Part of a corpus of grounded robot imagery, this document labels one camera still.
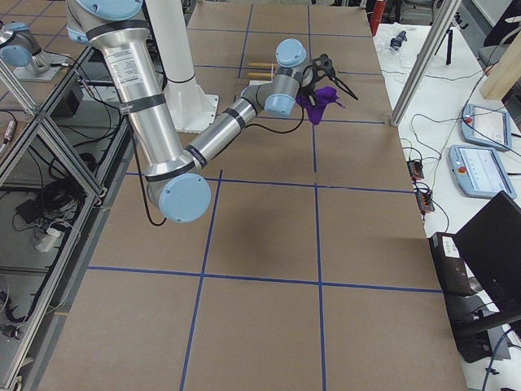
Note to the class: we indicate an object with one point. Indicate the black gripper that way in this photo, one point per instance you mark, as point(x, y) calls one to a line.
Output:
point(310, 86)

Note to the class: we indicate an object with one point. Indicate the purple towel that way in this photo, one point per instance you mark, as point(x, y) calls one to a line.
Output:
point(315, 104)

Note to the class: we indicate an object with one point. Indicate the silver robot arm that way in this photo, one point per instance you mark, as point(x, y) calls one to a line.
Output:
point(146, 50)
point(21, 50)

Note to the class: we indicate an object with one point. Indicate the white wooden towel rack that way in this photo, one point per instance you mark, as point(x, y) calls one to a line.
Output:
point(261, 71)

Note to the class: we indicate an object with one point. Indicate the far red connector box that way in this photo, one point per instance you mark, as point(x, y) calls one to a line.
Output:
point(415, 168)

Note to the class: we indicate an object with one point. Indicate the red connector box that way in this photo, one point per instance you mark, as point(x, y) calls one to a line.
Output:
point(423, 194)
point(415, 168)

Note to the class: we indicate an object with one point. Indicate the near red connector box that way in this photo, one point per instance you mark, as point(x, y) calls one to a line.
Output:
point(423, 194)

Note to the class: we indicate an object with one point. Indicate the far teach pendant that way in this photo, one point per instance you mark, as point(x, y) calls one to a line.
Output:
point(486, 127)

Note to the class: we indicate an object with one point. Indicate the teach pendant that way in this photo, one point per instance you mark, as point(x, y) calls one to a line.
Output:
point(486, 127)
point(479, 172)

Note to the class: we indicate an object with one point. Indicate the near teach pendant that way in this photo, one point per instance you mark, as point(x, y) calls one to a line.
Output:
point(479, 172)

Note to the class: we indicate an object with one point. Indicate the wooden beam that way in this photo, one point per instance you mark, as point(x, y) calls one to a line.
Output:
point(503, 74)

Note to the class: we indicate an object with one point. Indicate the black monitor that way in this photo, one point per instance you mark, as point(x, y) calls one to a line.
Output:
point(489, 244)

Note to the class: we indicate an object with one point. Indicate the black computer box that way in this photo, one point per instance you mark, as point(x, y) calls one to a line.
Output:
point(450, 267)

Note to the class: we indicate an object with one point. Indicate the aluminium frame post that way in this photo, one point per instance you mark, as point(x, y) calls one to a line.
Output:
point(434, 38)

